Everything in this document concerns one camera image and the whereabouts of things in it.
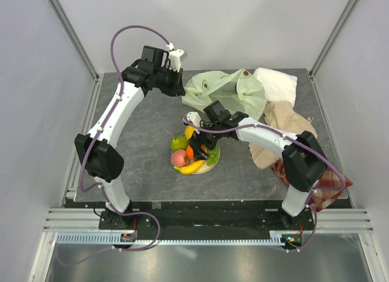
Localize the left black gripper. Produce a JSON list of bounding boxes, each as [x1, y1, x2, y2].
[[154, 65, 186, 98]]

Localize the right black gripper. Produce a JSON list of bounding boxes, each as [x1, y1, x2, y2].
[[187, 119, 222, 161]]

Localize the green fake grapes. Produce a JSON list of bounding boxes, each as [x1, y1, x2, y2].
[[207, 148, 220, 167]]

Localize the yellow fake mango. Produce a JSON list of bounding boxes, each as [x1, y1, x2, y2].
[[184, 126, 196, 140]]

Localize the orange fake fruit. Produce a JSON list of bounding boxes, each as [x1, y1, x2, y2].
[[186, 145, 194, 160]]

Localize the green fake apple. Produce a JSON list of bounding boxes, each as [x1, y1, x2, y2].
[[170, 135, 188, 152]]

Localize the yellow fake banana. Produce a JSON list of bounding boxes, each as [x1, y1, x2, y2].
[[174, 160, 205, 175]]

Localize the pink fake peach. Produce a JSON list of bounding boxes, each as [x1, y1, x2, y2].
[[170, 150, 190, 167]]

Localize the light green plastic bag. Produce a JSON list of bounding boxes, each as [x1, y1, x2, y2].
[[182, 69, 266, 120]]

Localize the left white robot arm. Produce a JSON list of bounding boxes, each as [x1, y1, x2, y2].
[[75, 44, 187, 229]]

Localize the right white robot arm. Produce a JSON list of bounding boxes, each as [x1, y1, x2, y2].
[[183, 101, 327, 230]]

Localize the beige and blue plate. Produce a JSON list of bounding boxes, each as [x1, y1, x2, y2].
[[188, 144, 221, 174]]

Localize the beige crumpled cloth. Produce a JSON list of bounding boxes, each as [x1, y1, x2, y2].
[[249, 101, 318, 170]]

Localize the white folded towel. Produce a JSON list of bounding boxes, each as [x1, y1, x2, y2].
[[253, 67, 298, 107]]

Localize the red plaid cloth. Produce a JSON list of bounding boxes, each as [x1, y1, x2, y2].
[[270, 159, 344, 212]]

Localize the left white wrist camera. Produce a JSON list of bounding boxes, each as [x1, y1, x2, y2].
[[167, 43, 188, 72]]

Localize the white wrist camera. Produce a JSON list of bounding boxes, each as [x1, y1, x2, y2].
[[183, 112, 202, 128], [167, 43, 188, 72]]

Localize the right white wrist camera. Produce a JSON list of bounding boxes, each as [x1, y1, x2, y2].
[[183, 112, 202, 128]]

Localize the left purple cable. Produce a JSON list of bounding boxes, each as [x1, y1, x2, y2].
[[79, 26, 174, 193]]

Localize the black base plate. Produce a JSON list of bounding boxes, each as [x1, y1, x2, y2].
[[98, 201, 314, 240]]

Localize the light blue cable duct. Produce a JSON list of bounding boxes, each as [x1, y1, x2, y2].
[[56, 232, 286, 246]]

